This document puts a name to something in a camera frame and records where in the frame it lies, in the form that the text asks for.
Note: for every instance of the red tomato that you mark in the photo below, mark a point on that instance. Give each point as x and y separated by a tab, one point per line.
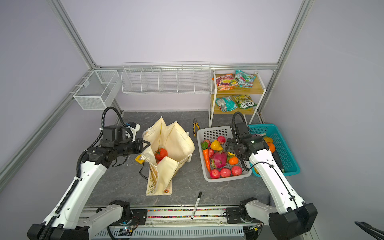
160	154

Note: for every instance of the red apple front left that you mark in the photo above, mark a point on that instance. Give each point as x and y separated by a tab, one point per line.
215	174

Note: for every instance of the white wire wall basket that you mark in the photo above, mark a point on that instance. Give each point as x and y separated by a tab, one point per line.
166	77

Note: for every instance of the red apple front right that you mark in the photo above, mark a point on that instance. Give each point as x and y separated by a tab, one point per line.
236	171

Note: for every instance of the cream floral tote bag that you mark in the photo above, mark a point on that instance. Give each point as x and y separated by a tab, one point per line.
180	149

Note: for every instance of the white wooden two-tier shelf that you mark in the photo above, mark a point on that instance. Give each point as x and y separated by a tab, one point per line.
256	92

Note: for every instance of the yellow tape measure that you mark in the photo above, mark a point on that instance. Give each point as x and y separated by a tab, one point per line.
139	160

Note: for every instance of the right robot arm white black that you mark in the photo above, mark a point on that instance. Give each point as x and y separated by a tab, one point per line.
291	216

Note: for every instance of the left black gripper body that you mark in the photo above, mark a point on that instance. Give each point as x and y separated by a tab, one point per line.
128	147

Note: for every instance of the teal pink snack bag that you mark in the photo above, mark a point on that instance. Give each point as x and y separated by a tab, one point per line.
244	80

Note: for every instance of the yellow pear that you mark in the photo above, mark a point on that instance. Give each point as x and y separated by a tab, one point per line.
216	146

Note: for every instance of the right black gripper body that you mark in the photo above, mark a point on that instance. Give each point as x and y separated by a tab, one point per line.
233	145

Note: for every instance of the orange carrot in white basket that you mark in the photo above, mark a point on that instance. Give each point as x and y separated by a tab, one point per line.
207	159

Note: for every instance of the green Fox's candy bag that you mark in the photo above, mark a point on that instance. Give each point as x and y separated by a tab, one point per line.
244	101

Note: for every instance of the red apple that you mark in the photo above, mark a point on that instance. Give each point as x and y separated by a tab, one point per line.
215	174
236	171
225	173

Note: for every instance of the white plastic fruit basket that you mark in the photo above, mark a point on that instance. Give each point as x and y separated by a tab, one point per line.
205	137

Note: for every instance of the red apple front middle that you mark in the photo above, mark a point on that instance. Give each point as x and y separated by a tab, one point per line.
225	173

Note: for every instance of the white mesh box basket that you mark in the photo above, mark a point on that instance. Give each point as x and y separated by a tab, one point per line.
99	90

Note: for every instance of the teal plastic vegetable basket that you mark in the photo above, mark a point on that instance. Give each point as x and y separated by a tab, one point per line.
283	152

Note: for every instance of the small orange tangerine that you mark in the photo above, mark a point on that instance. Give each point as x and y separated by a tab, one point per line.
233	161

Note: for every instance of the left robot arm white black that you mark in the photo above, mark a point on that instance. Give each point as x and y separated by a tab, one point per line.
63	223

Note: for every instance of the black marker pen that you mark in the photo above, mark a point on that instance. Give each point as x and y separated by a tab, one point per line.
196	205

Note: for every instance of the yellow black pliers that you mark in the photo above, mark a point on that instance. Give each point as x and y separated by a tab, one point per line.
196	127

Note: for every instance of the teal white snack bag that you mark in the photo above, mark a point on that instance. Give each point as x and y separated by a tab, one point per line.
226	104

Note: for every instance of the pink peach at back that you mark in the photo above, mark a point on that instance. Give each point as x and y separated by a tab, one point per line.
221	139

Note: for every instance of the pink dragon fruit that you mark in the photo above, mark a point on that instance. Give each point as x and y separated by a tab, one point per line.
219	160

